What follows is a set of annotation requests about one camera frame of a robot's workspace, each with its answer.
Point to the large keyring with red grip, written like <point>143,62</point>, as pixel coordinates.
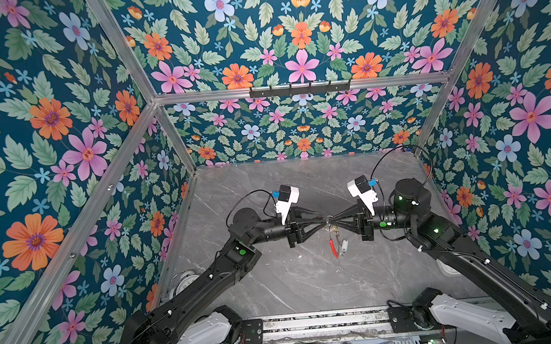
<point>334,240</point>

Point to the aluminium frame horizontal bar back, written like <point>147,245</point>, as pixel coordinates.
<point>438,77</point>

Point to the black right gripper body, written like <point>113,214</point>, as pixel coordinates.
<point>368,233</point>

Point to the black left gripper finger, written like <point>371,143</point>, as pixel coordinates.
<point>315,229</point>
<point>306,216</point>

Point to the black hook rack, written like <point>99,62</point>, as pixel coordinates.
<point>319,88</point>

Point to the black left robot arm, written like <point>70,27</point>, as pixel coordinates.
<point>176,320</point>

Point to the aluminium frame corner post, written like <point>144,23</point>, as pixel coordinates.
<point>116,37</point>
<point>458,64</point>

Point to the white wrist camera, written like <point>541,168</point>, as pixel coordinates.
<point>364,189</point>
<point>284,198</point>

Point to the aluminium frame corner post right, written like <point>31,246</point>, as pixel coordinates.
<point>458,64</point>

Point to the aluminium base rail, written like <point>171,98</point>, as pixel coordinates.
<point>345,324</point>

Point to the aluminium frame bar left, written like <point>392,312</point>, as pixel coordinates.
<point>32,314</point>

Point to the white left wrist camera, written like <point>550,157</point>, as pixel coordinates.
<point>284,198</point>

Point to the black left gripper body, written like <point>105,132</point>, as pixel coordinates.
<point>291,230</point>

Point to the aluminium frame corner post left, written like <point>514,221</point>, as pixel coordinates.
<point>116,37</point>

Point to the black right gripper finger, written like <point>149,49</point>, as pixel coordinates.
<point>348,226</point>
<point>351,214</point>

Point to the white analog clock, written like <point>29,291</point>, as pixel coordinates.
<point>182,281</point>

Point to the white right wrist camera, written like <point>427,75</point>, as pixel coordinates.
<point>364,189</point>

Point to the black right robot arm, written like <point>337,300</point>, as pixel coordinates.
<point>525,317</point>

